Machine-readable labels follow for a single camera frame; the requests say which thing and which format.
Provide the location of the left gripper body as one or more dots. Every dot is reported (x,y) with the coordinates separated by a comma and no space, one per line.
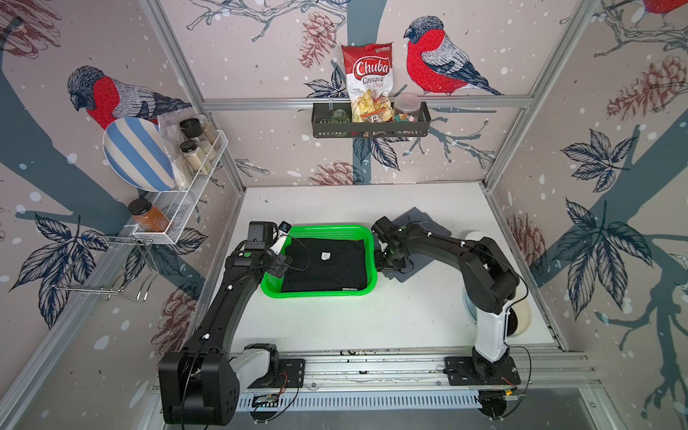
(279,264)

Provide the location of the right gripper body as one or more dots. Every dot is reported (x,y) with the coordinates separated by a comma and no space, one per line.
(384,261)

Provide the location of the green plastic basket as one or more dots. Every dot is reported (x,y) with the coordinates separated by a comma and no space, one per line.
(271,286)

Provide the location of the grey t-shirt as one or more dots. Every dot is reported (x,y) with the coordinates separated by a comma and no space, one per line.
(416,263)

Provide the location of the black t-shirt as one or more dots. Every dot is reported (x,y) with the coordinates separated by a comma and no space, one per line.
(325,265)

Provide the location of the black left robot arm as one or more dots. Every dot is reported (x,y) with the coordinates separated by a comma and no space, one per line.
(202,382)

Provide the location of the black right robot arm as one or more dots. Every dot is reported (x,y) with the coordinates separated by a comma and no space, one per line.
(489,281)

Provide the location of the white bowl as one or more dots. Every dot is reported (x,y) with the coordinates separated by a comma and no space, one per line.
(476,235)

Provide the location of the short black-lid spice jar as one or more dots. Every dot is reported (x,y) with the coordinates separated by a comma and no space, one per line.
(195,157)

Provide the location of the black bowl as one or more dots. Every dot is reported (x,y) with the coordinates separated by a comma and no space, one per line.
(512,323)

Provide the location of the cream plate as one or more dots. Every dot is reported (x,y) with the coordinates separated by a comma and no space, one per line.
(523,313)

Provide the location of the orange spice jar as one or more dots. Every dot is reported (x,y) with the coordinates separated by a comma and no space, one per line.
(149,217)

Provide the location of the green object in shelf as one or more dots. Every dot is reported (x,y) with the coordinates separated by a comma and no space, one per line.
(340,116)

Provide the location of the clear lidded candy jar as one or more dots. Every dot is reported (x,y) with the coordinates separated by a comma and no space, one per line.
(406,108)

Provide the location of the tall black-lid spice jar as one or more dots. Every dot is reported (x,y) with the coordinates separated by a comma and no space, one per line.
(193,130)

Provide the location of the blue striped white plate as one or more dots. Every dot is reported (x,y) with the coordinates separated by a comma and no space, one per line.
(131,147)

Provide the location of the Chuba cassava chips bag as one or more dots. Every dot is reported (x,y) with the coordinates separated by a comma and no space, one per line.
(369,76)

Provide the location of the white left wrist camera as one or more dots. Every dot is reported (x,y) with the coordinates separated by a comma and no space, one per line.
(279,233)

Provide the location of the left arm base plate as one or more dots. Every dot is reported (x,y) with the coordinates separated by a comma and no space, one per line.
(289,374)

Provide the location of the white wire wall rack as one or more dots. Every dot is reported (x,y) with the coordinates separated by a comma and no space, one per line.
(179,206)

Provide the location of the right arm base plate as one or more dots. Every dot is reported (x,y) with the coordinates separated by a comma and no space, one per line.
(469,371)

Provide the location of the black wall shelf basket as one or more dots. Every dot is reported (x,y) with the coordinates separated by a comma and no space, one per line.
(323,127)

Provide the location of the metal wire hook rack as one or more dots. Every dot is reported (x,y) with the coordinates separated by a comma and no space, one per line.
(127,271)

